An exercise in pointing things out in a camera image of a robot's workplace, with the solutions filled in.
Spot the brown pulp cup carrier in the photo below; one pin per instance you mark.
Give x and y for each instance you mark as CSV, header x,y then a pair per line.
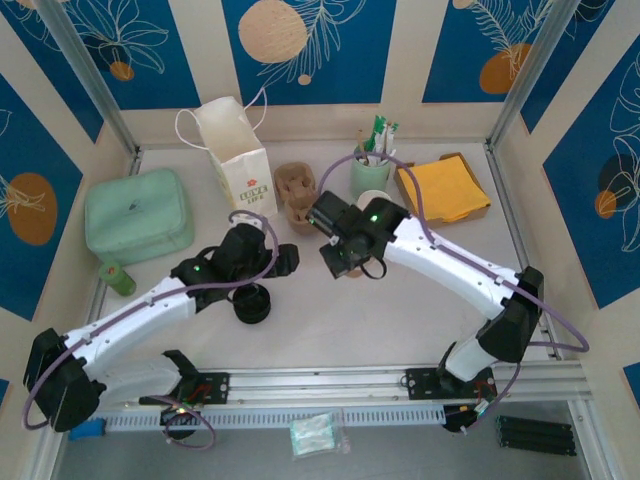
x,y
295,185

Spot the small blue plastic object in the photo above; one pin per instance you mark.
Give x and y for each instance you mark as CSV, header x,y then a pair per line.
x,y
87,430

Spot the white wrapped stick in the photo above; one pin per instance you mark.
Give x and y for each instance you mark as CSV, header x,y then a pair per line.
x,y
382,157

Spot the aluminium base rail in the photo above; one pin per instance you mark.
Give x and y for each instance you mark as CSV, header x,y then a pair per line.
x,y
325,385

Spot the aluminium frame post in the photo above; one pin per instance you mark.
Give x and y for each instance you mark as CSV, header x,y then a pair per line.
x,y
533,75
91,75

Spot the white paper takeout bag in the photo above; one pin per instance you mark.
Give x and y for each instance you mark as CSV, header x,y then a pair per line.
x,y
245,170

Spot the white paper cup black sleeve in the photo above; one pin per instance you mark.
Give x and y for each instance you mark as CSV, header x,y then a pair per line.
x,y
370,196

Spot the mint green holder cup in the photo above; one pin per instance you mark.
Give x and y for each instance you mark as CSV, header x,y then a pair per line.
x,y
370,177

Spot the small clear plastic bag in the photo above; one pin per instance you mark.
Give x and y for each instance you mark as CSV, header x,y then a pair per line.
x,y
342,440

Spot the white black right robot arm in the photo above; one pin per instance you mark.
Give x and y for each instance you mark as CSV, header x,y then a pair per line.
x,y
450,255

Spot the green can red label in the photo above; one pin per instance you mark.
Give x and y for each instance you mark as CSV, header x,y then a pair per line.
x,y
117,279

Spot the green white wrapped straw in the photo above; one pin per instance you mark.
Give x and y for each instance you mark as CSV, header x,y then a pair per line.
x,y
389,136
376,131

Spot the yellow napkin stack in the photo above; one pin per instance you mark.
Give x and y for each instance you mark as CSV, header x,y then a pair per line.
x,y
445,187

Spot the wooden stirrer stick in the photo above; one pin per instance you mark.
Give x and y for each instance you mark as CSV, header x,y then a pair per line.
x,y
360,142

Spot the mint green zip pouch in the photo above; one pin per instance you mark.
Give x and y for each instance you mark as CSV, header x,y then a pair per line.
x,y
137,215

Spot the brown paper coffee cup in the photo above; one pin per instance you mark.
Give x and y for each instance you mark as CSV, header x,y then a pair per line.
x,y
356,274

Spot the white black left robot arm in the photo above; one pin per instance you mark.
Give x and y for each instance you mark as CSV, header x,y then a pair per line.
x,y
140,310

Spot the black ribbed block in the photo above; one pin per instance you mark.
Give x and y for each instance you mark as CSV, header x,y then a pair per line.
x,y
535,437

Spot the clear packet green white contents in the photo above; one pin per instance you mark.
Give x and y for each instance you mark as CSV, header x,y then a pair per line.
x,y
312,435

